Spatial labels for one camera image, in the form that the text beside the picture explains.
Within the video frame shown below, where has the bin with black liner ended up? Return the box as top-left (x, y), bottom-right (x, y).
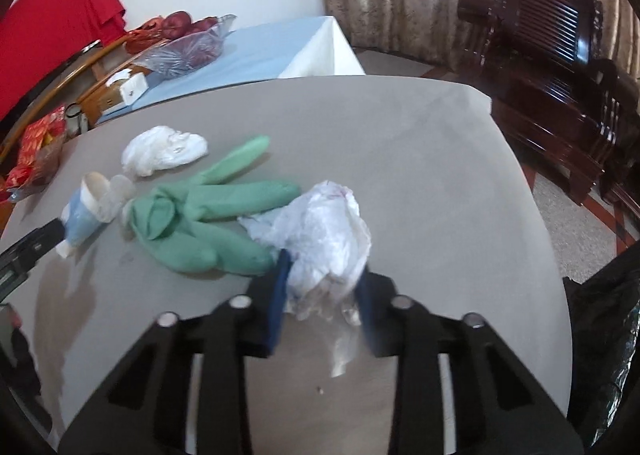
top-left (562, 240), bottom-right (640, 451)

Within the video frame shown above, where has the cream paper cup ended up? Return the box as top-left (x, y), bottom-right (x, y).
top-left (81, 172), bottom-right (136, 223)

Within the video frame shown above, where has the white tissue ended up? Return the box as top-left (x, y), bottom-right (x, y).
top-left (121, 125), bottom-right (209, 177)

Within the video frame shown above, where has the light blue tube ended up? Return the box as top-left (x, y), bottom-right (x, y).
top-left (56, 188), bottom-right (108, 260)

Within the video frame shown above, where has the white plastic bag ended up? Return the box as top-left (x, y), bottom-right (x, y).
top-left (237, 180), bottom-right (373, 378)

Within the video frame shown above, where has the dark wooden armchair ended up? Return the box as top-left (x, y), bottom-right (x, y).
top-left (457, 0), bottom-right (640, 216)

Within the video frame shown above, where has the red cloth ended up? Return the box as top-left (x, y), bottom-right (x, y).
top-left (0, 0), bottom-right (128, 123)

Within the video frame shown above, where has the glass fruit bowl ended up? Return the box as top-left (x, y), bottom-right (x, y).
top-left (135, 14), bottom-right (238, 81)

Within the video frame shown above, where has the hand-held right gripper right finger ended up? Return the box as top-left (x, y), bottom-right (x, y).
top-left (354, 271), bottom-right (586, 455)

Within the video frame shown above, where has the red patterned bag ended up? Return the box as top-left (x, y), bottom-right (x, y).
top-left (0, 105), bottom-right (68, 203)

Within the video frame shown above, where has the white tissue box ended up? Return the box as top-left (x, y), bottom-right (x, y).
top-left (102, 66), bottom-right (148, 111)

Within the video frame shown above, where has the light blue tablecloth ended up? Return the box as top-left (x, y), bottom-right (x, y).
top-left (95, 15), bottom-right (366, 126)

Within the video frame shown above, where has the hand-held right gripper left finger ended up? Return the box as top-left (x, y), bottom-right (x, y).
top-left (59, 249), bottom-right (294, 455)

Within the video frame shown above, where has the wooden television cabinet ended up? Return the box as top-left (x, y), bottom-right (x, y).
top-left (0, 32), bottom-right (151, 161)

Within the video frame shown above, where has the glass mug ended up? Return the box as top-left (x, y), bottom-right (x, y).
top-left (65, 104), bottom-right (93, 136)

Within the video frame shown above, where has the green rubber glove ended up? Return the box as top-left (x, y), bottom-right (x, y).
top-left (121, 135), bottom-right (302, 277)

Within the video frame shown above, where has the small glass dish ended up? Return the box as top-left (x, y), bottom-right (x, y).
top-left (7, 140), bottom-right (67, 201)

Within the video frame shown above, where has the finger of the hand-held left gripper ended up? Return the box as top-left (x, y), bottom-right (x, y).
top-left (0, 218), bottom-right (68, 281)

